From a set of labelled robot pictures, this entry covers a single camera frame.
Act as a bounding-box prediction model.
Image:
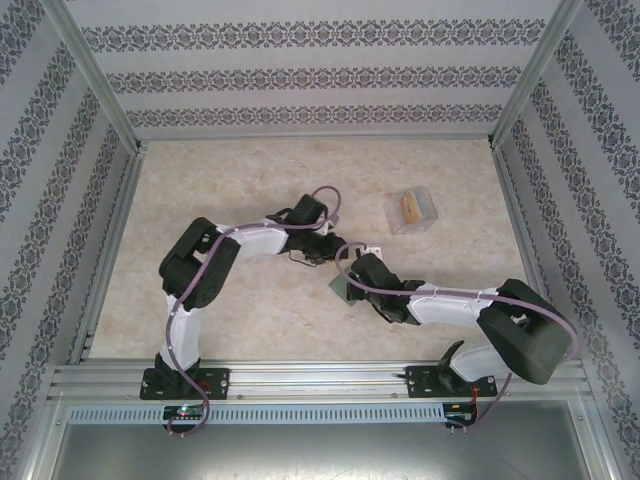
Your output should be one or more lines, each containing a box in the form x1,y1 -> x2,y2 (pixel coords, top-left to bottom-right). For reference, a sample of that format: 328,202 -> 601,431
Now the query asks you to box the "clear plastic card box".
383,187 -> 440,235

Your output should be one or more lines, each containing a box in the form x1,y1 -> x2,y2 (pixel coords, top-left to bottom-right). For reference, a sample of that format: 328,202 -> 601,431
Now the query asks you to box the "slotted grey cable duct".
67,402 -> 446,425

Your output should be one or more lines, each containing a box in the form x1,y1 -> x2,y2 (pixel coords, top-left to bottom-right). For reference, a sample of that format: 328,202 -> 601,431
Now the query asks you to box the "grey metal sheet panel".
29,399 -> 616,480

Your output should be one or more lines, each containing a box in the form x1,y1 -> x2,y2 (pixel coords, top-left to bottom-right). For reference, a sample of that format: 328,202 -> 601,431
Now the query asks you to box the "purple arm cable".
164,184 -> 344,440
334,242 -> 582,434

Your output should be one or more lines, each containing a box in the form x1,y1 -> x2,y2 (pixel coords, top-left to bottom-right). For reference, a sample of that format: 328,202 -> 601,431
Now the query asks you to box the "orange credit card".
398,191 -> 420,225

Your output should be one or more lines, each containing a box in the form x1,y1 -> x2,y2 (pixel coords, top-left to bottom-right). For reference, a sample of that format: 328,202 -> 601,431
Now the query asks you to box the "aluminium mounting rail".
47,358 -> 591,401

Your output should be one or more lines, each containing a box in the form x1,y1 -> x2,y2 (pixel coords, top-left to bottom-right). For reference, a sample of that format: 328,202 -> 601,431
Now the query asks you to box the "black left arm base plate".
139,367 -> 232,401

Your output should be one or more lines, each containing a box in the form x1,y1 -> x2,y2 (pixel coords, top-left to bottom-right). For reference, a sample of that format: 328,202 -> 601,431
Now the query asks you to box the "circuit board with wires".
444,402 -> 479,426

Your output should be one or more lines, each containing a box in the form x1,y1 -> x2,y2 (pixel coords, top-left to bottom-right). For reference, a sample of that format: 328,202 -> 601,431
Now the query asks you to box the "green leather card holder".
327,272 -> 366,307

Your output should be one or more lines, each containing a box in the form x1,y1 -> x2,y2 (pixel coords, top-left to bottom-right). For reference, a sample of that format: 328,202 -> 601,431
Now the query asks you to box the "circuit board with green light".
163,404 -> 206,420

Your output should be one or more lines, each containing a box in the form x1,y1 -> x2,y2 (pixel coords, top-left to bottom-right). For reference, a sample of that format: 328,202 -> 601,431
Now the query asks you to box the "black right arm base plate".
405,363 -> 499,400

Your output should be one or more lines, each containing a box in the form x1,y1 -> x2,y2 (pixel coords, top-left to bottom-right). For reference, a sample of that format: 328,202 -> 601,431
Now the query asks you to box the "aluminium frame post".
44,0 -> 149,154
485,0 -> 586,151

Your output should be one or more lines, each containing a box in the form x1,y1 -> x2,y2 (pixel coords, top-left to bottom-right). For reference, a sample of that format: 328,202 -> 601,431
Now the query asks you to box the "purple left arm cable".
164,184 -> 344,440

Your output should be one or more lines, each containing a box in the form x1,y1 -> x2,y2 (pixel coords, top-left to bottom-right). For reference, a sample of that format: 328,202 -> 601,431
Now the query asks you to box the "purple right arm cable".
334,242 -> 582,434

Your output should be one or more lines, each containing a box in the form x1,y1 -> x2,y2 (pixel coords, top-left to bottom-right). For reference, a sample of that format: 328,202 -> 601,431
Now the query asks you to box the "black wire loop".
288,248 -> 324,267

